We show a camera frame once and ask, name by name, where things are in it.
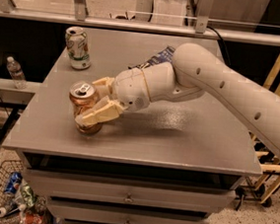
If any grey side bench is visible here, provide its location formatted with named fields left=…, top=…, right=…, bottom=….
left=0, top=79, right=40, bottom=147

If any blue can in basket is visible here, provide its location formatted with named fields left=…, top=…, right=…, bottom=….
left=4, top=172, right=23, bottom=195

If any orange soda can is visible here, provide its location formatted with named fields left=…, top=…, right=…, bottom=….
left=69, top=81, right=102, bottom=135

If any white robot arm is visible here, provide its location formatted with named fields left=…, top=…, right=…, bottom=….
left=75, top=43, right=280, bottom=159

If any black cable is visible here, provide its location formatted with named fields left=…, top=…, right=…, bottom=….
left=202, top=26, right=236, bottom=67

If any clear plastic water bottle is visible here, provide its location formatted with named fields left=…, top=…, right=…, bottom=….
left=6, top=56, right=27, bottom=90

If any blue chip bag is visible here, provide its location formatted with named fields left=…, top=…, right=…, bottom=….
left=129, top=46, right=175, bottom=69

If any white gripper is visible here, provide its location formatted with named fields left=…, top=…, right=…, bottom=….
left=75, top=69, right=150, bottom=126

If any grey drawer cabinet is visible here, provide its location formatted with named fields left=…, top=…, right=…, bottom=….
left=4, top=29, right=261, bottom=224

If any white bottle in basket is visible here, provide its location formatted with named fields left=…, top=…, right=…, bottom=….
left=0, top=203, right=26, bottom=218

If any green can in basket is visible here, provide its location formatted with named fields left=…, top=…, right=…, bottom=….
left=21, top=185, right=36, bottom=207

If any green and white can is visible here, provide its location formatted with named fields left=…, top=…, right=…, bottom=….
left=65, top=27, right=91, bottom=70

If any red can in basket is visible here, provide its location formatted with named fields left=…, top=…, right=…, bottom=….
left=20, top=212, right=49, bottom=224

